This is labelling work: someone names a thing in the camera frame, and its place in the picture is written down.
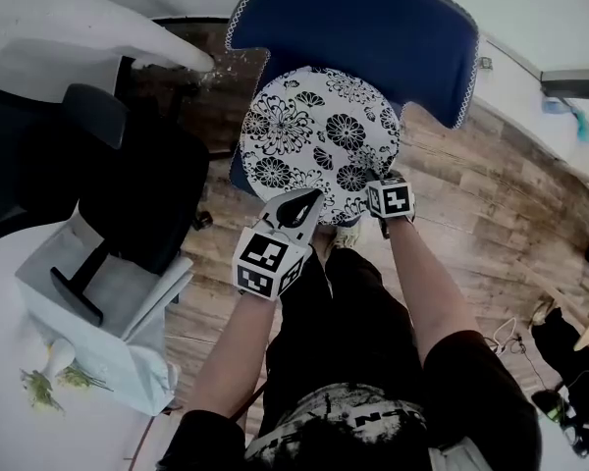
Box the person's right shoe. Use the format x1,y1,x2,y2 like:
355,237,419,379
331,223,362,252

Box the blue chair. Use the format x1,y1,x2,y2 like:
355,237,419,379
224,0,481,228

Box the red cable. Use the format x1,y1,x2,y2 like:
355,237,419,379
127,385,266,465

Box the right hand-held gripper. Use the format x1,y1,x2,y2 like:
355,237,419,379
364,168,417,220

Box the person's right forearm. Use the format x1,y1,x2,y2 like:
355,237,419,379
387,218,472,362

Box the black window frame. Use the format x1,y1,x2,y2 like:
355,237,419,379
539,69,589,161

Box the white black floral cushion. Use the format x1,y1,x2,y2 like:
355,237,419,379
239,66,402,226

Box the person's black trousers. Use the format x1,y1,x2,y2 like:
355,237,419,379
264,247,426,441

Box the white cable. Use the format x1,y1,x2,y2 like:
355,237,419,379
490,316,519,352

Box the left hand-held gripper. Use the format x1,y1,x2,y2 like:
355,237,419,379
231,187,324,303

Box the white vertical pipes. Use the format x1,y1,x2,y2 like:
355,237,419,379
0,0,216,73

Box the black office chair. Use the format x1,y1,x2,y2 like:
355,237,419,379
0,83,212,328

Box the person's left forearm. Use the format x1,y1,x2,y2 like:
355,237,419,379
184,294,276,419

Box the white vase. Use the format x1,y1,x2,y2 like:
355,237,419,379
41,337,76,380

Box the side table with pale cloth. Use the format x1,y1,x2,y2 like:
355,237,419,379
14,211,195,416

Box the bunch of white yellow flowers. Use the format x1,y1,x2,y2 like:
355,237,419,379
19,363,114,414

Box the person's black printed t-shirt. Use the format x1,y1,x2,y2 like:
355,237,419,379
156,329,541,471

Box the teal brush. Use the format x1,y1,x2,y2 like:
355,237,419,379
571,108,589,141

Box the person's shoe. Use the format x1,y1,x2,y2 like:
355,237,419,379
529,299,556,328
331,223,362,252

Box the grey shoulder strap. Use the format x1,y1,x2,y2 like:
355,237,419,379
429,437,495,471

